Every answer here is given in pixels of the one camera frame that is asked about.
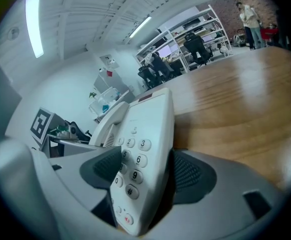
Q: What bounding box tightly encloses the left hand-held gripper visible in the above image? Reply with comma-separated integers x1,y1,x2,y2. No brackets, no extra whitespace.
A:
29,106,93,159

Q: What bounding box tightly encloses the long ceiling light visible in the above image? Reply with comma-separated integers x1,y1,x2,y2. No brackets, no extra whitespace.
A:
24,0,45,59
128,14,153,39

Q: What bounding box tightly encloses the white wall box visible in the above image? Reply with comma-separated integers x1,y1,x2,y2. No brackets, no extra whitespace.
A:
99,54,119,70

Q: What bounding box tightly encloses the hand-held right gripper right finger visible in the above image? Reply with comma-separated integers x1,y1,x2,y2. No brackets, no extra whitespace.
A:
146,148,290,240

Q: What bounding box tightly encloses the round ceiling smoke detector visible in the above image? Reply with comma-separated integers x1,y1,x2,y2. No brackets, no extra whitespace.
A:
7,26,20,40

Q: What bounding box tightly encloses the black office chair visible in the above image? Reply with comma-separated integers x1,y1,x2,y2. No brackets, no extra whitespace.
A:
183,32,214,67
137,65,163,90

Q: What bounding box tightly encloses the grey metal cabinet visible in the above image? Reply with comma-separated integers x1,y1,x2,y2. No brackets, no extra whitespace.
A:
93,70,131,98

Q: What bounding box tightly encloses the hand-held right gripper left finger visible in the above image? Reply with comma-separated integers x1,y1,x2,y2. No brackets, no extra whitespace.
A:
0,138,123,240

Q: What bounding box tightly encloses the white metal shelving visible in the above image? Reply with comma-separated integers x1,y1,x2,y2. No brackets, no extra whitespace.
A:
135,4,234,74

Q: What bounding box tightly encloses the red chair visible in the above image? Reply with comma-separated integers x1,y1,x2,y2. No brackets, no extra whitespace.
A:
259,25,280,44

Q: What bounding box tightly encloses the white desk telephone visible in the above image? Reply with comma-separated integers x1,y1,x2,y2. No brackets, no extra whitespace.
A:
88,87,177,237

